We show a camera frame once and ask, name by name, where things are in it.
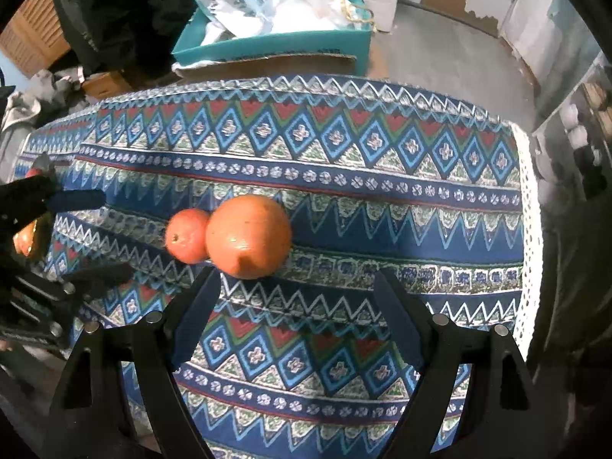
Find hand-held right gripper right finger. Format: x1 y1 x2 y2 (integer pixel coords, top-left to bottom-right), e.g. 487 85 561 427
374 270 547 459

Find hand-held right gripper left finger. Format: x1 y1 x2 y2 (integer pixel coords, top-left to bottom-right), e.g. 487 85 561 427
44 265 221 459

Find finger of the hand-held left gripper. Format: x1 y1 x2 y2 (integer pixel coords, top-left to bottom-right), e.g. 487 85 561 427
0 173 107 231
60 262 136 317

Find dark glass bowl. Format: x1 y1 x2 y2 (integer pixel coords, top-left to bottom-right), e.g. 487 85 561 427
12 152 57 263

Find small orange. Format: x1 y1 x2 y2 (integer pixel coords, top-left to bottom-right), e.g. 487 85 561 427
165 208 211 265

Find large orange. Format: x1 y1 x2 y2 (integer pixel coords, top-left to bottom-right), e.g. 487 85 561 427
205 195 293 280

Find grey clothes pile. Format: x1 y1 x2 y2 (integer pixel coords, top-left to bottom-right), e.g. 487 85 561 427
0 69 90 155

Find small wooden box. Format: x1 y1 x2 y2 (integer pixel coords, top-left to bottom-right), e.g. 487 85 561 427
81 71 135 102

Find blue patterned tablecloth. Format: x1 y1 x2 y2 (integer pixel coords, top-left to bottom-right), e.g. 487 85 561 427
12 74 544 459

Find wooden louvre door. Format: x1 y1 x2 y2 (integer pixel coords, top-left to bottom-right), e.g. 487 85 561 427
0 0 73 78

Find black jacket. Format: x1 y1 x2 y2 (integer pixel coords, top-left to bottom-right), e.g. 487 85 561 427
48 0 198 88

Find brown cardboard box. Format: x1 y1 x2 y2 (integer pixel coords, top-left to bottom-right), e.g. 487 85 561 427
172 52 360 85

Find teal cardboard box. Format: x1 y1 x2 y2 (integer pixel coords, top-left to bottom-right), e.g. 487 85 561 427
171 0 375 76

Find metal shelf rack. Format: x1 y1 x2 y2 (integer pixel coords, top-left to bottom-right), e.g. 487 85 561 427
531 50 612 212

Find white plastic bag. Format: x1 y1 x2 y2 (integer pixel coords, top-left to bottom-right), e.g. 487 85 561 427
201 0 355 45

